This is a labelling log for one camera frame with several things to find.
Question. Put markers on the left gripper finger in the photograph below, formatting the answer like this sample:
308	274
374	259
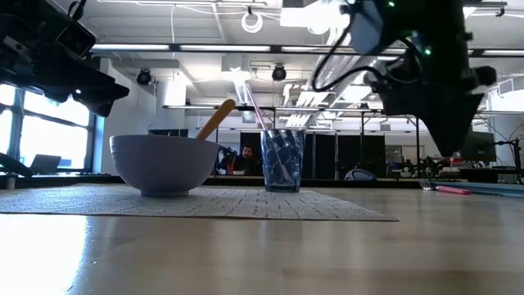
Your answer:
106	91
100	107

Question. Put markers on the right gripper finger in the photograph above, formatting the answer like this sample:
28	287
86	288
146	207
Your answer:
460	123
438	131

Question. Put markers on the pink drinking straw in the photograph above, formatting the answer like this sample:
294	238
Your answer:
256	105

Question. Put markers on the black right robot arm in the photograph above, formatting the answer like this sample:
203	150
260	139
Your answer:
417	24

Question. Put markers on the black computer monitor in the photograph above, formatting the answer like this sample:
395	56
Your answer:
479	146

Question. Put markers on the black ceiling spotlight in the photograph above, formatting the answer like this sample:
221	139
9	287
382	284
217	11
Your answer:
143	77
279	73

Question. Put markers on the large window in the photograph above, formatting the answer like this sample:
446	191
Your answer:
53	139

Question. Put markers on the black tripod stand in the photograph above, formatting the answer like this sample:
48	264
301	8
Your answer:
515	157

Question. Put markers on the grey laptop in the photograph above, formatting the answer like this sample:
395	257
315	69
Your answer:
45	164

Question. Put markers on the lilac bowl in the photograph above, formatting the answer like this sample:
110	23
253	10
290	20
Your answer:
163	164

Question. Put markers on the long ceiling light strip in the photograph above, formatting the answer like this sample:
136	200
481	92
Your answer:
180	47

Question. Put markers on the blue and white ball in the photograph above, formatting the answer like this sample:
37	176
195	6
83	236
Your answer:
359	175

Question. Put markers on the black room partition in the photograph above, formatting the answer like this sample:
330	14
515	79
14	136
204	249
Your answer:
348	155

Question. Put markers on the dark backpack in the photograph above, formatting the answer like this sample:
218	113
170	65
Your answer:
225	162

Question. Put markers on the grey woven placemat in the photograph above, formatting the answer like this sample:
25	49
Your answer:
204	202

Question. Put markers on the person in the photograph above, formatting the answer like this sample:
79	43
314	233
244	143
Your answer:
247	160

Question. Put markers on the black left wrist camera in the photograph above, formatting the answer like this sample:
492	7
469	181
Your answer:
78	39

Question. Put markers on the silver ventilation duct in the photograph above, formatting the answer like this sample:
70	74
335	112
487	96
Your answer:
344	69

